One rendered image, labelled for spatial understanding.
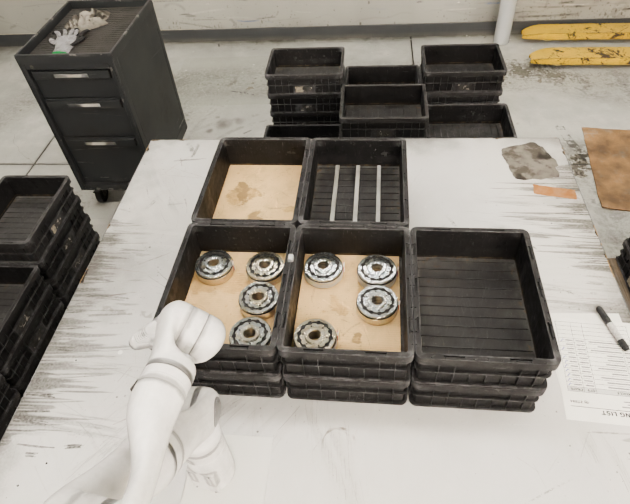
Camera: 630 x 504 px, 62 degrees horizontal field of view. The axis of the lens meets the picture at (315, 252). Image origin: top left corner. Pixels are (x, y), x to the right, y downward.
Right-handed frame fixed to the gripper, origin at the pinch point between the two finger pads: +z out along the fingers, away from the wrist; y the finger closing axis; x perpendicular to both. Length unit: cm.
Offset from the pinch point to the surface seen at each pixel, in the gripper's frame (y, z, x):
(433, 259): 72, -5, -24
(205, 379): 11.5, 18.9, -6.7
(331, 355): 26.7, -9.7, -21.2
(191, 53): 230, 209, 196
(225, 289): 31.0, 18.3, 7.6
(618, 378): 76, -20, -75
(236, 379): 15.0, 12.1, -11.7
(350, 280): 53, 4, -13
